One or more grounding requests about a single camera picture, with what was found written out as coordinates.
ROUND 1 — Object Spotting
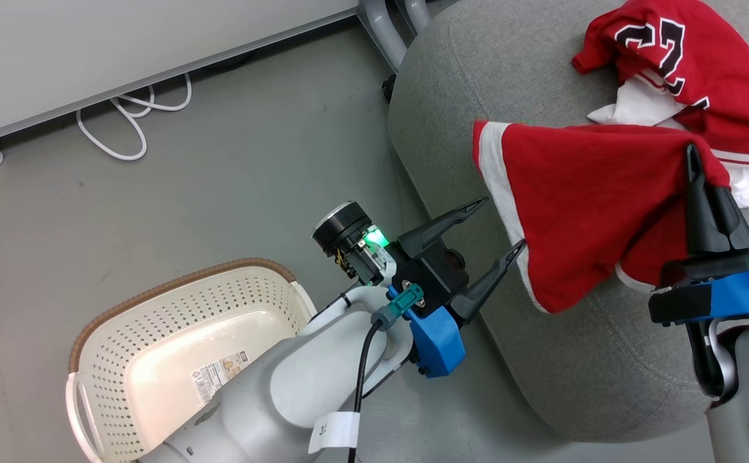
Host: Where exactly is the teal cable connector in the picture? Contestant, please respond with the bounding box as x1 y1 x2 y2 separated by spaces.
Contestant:
372 282 427 331

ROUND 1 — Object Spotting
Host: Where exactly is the black cable under partition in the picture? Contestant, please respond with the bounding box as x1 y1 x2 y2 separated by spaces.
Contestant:
204 53 254 73

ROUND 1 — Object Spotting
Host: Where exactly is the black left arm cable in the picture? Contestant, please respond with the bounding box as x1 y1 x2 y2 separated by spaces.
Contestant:
347 318 383 463

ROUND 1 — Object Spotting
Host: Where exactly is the white looped power cable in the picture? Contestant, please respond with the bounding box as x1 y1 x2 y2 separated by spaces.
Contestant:
76 72 194 162

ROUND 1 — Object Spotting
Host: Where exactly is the wide white partition panel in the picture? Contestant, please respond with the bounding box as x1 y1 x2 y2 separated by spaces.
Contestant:
0 0 360 152

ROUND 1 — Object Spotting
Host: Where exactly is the cream perforated laundry basket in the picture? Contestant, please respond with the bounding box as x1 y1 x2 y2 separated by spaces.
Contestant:
65 257 318 463

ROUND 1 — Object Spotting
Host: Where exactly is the white cable label tag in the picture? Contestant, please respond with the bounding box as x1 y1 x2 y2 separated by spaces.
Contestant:
308 412 361 455

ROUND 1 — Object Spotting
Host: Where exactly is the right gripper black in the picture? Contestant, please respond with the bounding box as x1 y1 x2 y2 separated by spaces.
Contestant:
660 144 749 297

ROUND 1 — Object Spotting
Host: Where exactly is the red jersey with black number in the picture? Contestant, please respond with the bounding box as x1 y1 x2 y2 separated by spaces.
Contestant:
473 0 749 314

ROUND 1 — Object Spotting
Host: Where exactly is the grey partition leg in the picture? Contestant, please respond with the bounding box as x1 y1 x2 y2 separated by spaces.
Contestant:
396 0 431 34
357 0 408 73

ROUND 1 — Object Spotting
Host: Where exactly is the barcode sticker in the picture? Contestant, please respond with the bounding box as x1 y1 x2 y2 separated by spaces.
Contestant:
190 350 250 405

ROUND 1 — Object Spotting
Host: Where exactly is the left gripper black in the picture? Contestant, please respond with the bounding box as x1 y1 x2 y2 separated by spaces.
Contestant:
312 197 527 323

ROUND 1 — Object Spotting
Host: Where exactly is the grey fabric sofa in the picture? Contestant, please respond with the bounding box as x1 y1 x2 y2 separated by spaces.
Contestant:
386 0 749 444

